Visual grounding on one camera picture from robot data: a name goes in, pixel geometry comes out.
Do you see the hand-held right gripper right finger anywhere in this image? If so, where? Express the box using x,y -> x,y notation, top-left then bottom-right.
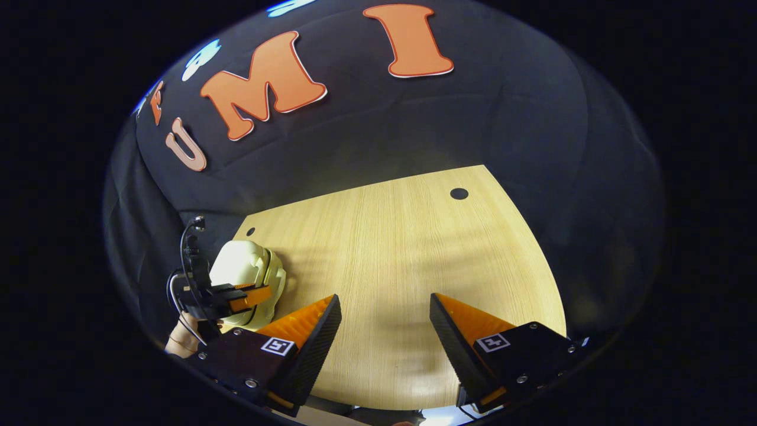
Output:
429,292 -> 591,415

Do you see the black backdrop cloth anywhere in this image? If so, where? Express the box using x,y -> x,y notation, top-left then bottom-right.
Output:
103,0 -> 666,356

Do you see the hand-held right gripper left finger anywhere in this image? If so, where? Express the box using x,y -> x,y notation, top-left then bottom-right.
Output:
188,293 -> 343,418

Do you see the cream yellow suitcase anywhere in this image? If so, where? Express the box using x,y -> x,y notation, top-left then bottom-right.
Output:
209,239 -> 287,330

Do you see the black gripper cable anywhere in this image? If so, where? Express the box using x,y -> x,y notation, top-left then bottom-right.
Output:
167,217 -> 206,347

